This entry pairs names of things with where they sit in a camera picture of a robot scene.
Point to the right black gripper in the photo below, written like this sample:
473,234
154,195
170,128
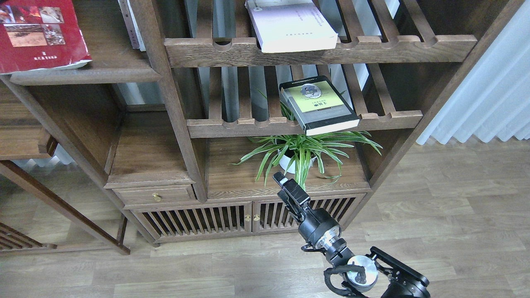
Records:
318,228

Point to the red paperback book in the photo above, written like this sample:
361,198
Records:
40,34

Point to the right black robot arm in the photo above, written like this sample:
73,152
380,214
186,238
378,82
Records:
350,275

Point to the green spider plant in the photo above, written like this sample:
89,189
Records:
329,144

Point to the white plant pot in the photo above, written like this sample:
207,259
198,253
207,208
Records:
289,164

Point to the black and green book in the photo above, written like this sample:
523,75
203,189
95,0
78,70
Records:
317,105

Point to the dark wooden bookshelf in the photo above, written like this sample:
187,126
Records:
174,119

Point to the brass drawer knob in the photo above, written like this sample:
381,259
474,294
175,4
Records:
156,197

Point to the white and lilac book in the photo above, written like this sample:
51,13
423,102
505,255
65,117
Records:
284,26

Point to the upright white book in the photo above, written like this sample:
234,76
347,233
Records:
131,25

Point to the white curtain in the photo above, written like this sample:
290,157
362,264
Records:
494,98

